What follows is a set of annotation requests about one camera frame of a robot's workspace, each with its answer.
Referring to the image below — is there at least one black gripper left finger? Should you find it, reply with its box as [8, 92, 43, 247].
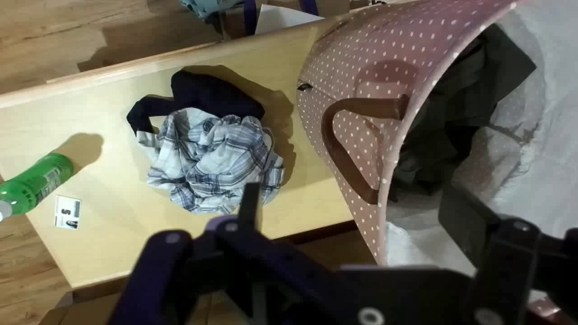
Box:
[106, 182, 363, 325]

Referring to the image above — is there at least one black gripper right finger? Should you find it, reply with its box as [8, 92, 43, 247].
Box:
[438, 186, 578, 325]

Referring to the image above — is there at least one grey plaid shirt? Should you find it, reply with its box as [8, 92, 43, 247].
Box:
[133, 107, 285, 217]

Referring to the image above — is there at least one navy blue garment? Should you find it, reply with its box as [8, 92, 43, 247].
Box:
[124, 69, 267, 136]

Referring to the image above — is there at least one black clothes pile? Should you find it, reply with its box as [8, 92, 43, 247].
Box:
[388, 24, 538, 204]

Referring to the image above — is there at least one pink polka dot laundry bag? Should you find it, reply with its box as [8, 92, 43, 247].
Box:
[294, 0, 578, 278]

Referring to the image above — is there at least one white barcode sticker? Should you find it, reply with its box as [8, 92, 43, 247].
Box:
[52, 195, 83, 231]

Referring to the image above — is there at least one green plastic bottle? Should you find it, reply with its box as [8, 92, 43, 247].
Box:
[0, 152, 79, 224]

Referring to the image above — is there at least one teal fabric item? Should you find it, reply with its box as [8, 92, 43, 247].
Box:
[176, 0, 243, 20]

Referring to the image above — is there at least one white paper sheet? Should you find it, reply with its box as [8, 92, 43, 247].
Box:
[254, 2, 325, 36]

